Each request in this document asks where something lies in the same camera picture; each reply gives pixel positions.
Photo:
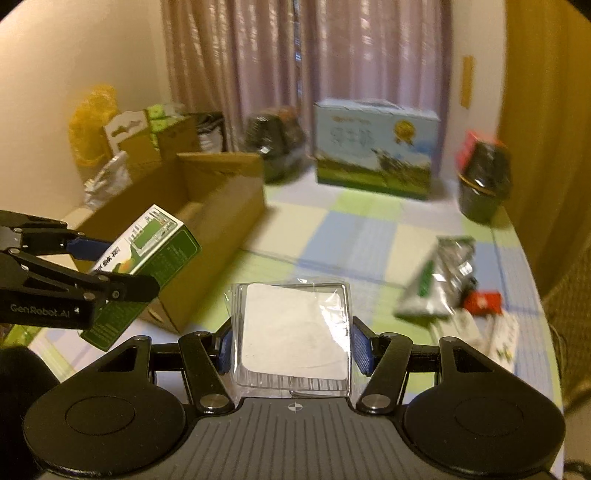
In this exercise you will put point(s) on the purple curtain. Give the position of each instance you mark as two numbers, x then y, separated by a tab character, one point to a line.
277	55

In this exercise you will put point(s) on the clear plastic packet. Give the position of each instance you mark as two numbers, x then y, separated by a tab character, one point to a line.
434	281

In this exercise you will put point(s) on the small brown cardboard box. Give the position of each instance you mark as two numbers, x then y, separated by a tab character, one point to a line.
178	138

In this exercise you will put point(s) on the white carved chair back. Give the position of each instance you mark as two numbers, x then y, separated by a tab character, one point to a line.
122	127

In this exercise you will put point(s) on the dark jar with red lid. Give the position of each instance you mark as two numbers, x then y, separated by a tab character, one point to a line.
485	184

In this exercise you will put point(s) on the green and white carton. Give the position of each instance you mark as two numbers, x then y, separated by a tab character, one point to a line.
171	249

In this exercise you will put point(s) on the plain white box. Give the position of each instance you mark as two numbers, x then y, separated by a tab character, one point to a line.
457	327

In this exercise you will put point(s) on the white flat packets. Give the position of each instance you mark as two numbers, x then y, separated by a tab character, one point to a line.
503	341

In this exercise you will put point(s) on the white plastic bag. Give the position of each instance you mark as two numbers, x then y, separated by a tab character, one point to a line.
104	180

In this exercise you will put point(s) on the yellow plastic bag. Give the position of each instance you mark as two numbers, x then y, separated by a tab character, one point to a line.
87	120

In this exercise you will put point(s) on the blue and green milk carton case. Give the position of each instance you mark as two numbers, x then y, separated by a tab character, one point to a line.
360	143

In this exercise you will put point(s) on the wooden door frame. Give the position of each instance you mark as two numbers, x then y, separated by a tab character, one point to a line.
531	138

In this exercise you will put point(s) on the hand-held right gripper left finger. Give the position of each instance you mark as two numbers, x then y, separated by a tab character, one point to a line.
225	353

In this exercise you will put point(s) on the checkered cloth desktop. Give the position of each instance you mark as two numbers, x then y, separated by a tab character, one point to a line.
351	240

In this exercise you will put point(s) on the clear pack with white pad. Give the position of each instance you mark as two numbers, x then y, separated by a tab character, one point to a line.
291	332

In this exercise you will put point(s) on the green tissue pack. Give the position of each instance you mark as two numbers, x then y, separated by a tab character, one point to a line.
159	110
164	125

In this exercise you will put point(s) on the wooden wall strips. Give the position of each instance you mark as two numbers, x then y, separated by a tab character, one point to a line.
467	81

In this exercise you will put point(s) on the dark wrapped jar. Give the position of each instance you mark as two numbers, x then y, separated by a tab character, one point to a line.
272	138

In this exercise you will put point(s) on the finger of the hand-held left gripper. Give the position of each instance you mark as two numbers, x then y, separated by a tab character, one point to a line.
87	247
124	286

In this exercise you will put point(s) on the small red box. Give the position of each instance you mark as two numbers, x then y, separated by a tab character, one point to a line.
482	302

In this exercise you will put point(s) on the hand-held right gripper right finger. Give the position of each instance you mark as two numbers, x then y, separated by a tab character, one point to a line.
362	346

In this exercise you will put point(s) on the wicker chair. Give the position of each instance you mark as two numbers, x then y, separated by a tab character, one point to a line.
570	295

